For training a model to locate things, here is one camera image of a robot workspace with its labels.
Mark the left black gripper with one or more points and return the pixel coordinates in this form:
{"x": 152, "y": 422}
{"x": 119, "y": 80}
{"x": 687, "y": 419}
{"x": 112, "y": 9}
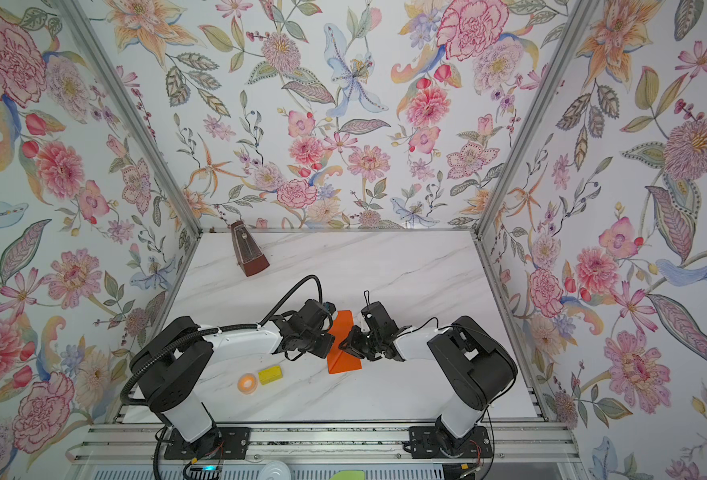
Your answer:
{"x": 324, "y": 351}

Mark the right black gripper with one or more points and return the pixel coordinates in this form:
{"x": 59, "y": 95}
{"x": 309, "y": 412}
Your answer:
{"x": 353, "y": 345}

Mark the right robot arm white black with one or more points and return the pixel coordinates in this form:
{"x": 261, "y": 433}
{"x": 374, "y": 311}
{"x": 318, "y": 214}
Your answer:
{"x": 477, "y": 367}

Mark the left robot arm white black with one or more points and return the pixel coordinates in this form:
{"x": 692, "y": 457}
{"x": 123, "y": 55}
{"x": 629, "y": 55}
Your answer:
{"x": 165, "y": 373}

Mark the yellow rectangular block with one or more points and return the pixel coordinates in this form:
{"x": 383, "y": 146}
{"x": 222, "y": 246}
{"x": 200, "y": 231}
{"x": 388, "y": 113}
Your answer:
{"x": 270, "y": 375}

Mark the orange tape roll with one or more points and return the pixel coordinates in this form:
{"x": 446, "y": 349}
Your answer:
{"x": 248, "y": 384}

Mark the brown wooden metronome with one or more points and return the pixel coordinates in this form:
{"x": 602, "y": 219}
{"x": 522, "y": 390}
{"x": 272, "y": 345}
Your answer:
{"x": 249, "y": 255}

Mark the green object at edge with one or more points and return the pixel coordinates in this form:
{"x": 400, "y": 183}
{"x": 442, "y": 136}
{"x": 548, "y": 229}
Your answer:
{"x": 349, "y": 475}

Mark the white round object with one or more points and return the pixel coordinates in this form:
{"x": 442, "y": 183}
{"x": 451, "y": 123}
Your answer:
{"x": 275, "y": 470}

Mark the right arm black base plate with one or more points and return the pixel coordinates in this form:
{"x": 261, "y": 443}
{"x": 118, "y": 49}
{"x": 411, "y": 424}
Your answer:
{"x": 434, "y": 442}

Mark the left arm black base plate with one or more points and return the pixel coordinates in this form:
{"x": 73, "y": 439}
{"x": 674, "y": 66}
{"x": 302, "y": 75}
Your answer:
{"x": 209, "y": 444}

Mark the aluminium front rail frame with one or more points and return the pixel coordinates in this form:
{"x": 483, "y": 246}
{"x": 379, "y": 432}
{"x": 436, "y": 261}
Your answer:
{"x": 348, "y": 442}

